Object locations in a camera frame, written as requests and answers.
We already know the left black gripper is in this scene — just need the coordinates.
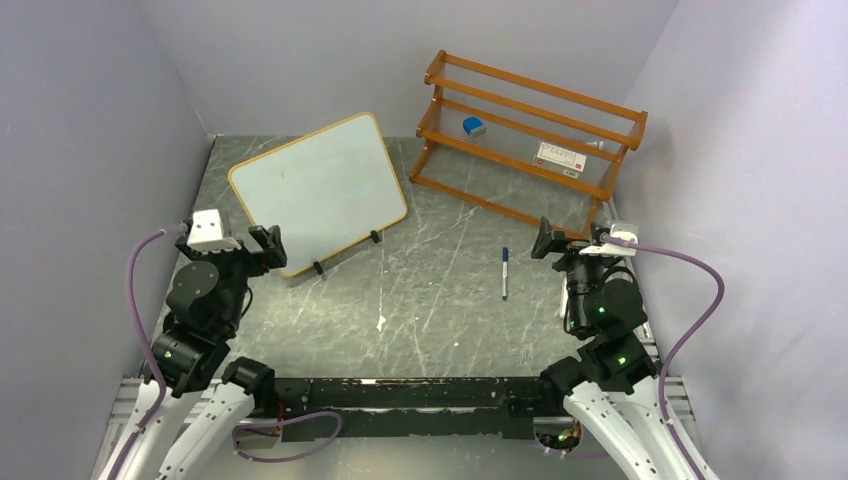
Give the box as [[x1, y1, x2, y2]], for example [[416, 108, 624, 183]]
[[176, 222, 284, 331]]

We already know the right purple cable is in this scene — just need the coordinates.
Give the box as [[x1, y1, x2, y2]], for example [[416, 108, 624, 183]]
[[616, 239, 726, 480]]

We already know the blue whiteboard eraser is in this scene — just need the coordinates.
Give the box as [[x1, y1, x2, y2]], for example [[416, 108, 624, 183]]
[[462, 116, 487, 138]]

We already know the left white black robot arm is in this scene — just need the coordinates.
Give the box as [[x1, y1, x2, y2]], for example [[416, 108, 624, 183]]
[[100, 220, 287, 479]]

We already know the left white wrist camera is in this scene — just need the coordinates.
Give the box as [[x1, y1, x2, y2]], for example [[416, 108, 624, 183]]
[[187, 209, 241, 253]]

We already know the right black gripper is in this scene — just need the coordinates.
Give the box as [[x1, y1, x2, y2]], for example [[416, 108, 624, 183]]
[[530, 215, 611, 332]]

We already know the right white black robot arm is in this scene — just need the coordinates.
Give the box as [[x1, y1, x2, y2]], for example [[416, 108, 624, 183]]
[[531, 218, 725, 479]]

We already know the aluminium frame rail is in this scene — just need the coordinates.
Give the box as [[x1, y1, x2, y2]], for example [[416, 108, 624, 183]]
[[107, 379, 236, 426]]

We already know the orange wooden rack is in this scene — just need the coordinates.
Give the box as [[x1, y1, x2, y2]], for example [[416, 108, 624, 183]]
[[408, 50, 649, 238]]

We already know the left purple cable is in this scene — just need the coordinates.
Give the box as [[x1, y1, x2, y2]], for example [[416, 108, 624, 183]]
[[105, 225, 190, 480]]

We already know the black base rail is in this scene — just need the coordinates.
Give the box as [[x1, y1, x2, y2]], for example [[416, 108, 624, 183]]
[[252, 376, 569, 440]]

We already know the white blue marker pen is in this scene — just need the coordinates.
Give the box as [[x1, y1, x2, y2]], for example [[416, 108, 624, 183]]
[[501, 246, 509, 301]]

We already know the yellow framed whiteboard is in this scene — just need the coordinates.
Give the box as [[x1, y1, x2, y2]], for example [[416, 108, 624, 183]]
[[228, 112, 408, 278]]

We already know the white plastic block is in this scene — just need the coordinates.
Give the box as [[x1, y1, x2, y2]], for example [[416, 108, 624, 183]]
[[558, 278, 569, 320]]

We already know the purple cable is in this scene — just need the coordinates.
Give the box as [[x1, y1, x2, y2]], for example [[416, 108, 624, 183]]
[[105, 225, 190, 480], [616, 239, 726, 480]]

